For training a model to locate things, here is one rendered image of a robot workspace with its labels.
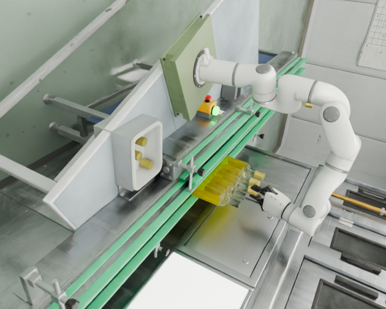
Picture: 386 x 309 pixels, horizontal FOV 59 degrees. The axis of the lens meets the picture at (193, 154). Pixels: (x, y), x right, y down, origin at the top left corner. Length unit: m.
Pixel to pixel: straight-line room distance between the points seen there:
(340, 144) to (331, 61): 6.04
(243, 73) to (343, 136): 0.43
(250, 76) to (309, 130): 6.48
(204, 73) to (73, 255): 0.82
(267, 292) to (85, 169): 0.75
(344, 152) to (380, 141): 6.45
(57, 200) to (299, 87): 0.89
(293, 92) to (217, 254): 0.67
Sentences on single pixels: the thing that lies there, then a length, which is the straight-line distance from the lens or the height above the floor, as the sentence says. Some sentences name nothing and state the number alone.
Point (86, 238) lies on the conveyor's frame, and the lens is 1.18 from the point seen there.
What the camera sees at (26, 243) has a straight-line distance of 1.52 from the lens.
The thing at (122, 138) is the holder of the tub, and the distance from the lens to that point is 1.14.
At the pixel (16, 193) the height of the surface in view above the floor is 0.19.
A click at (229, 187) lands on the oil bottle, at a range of 1.42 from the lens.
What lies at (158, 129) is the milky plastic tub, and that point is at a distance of 1.24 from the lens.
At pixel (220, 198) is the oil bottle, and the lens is 1.37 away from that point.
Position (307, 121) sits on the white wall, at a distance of 7.70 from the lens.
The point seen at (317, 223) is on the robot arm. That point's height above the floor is 1.44.
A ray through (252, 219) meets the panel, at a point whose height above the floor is 1.18.
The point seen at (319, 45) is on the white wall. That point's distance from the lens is 7.19.
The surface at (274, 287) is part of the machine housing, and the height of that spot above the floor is 1.38.
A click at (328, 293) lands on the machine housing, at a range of 1.43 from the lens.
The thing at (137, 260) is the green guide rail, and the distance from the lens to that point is 1.21.
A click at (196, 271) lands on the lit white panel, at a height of 1.11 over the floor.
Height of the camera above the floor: 1.45
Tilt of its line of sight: 23 degrees down
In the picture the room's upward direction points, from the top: 110 degrees clockwise
